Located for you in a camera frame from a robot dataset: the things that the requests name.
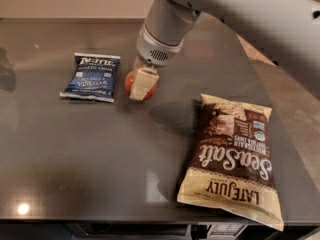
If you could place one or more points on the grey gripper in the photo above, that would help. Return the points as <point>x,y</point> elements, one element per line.
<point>154,51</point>

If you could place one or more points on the red apple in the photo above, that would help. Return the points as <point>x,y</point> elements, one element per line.
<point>140,86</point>

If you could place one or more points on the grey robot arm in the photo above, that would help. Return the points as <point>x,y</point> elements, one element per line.
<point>285,31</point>

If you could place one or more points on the blue chip bag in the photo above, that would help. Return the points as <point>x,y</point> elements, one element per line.
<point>94,77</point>

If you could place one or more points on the brown and cream chip bag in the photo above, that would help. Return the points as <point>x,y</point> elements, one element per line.
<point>231,166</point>

